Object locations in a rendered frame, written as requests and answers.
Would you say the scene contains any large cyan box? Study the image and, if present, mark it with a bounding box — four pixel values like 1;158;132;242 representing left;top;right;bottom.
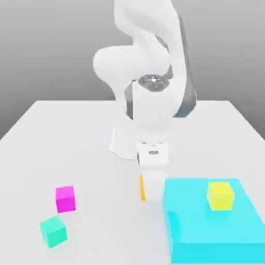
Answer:
161;178;265;265

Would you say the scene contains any small green cube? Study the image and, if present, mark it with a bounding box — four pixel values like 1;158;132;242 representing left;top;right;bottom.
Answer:
39;215;68;249

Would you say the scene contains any small orange cube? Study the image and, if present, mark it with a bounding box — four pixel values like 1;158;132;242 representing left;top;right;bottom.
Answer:
140;174;147;201

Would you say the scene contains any small yellow cube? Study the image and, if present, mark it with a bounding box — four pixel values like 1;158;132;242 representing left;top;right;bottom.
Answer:
206;181;235;211

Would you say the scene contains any small magenta cube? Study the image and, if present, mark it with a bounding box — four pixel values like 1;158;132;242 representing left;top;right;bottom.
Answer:
55;185;77;214

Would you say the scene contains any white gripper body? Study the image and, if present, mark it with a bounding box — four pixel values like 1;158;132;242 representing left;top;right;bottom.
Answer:
142;168;166;201

